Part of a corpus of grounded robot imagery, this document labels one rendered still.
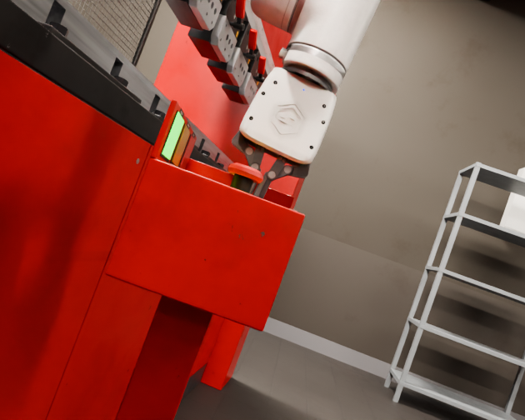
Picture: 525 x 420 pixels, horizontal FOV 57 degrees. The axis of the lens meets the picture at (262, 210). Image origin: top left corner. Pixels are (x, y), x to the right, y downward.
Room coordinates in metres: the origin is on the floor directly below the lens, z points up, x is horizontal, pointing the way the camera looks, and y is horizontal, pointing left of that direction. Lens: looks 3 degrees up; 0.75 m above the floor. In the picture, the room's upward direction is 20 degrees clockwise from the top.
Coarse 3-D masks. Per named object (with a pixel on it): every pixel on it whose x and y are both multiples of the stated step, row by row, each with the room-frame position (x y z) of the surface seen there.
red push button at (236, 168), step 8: (232, 168) 0.50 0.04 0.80; (240, 168) 0.50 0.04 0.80; (248, 168) 0.50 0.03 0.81; (240, 176) 0.51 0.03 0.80; (248, 176) 0.50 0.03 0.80; (256, 176) 0.50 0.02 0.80; (232, 184) 0.51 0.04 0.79; (240, 184) 0.51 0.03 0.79; (248, 184) 0.51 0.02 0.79; (248, 192) 0.51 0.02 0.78
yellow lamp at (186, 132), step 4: (184, 128) 0.54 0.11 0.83; (184, 132) 0.55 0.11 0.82; (188, 132) 0.57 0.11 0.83; (184, 136) 0.55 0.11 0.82; (188, 136) 0.58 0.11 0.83; (180, 140) 0.54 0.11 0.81; (184, 140) 0.56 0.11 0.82; (180, 144) 0.55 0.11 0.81; (184, 144) 0.57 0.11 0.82; (176, 148) 0.54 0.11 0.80; (180, 148) 0.56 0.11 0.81; (176, 152) 0.54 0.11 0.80; (180, 152) 0.57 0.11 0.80; (176, 156) 0.55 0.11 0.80; (180, 156) 0.58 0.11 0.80; (172, 160) 0.54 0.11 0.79; (176, 160) 0.56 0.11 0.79; (176, 164) 0.57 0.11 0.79
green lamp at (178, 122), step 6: (180, 120) 0.50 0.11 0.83; (174, 126) 0.48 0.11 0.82; (180, 126) 0.51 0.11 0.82; (174, 132) 0.49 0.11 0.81; (168, 138) 0.48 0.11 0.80; (174, 138) 0.50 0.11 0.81; (168, 144) 0.49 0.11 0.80; (174, 144) 0.51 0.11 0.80; (168, 150) 0.50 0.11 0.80; (168, 156) 0.51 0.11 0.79
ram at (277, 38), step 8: (248, 8) 1.41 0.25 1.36; (248, 16) 1.43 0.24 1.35; (256, 24) 1.53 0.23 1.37; (264, 24) 1.61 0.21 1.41; (272, 32) 1.75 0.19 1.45; (280, 32) 1.84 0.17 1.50; (272, 40) 1.78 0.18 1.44; (280, 40) 1.88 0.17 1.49; (288, 40) 2.01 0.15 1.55; (256, 48) 1.65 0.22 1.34; (272, 48) 1.82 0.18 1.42; (280, 48) 1.93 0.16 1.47; (264, 56) 1.75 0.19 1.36; (272, 56) 1.86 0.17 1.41; (280, 64) 2.02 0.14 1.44; (264, 72) 1.87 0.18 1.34
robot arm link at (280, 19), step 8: (256, 0) 0.60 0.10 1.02; (264, 0) 0.59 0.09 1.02; (272, 0) 0.59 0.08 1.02; (280, 0) 0.58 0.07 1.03; (288, 0) 0.58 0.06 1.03; (296, 0) 0.58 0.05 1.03; (256, 8) 0.61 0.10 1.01; (264, 8) 0.60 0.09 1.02; (272, 8) 0.59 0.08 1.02; (280, 8) 0.59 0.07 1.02; (288, 8) 0.59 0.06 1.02; (264, 16) 0.61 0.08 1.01; (272, 16) 0.60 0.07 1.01; (280, 16) 0.60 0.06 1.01; (288, 16) 0.59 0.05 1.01; (272, 24) 0.62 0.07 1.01; (280, 24) 0.61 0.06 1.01; (288, 24) 0.60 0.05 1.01
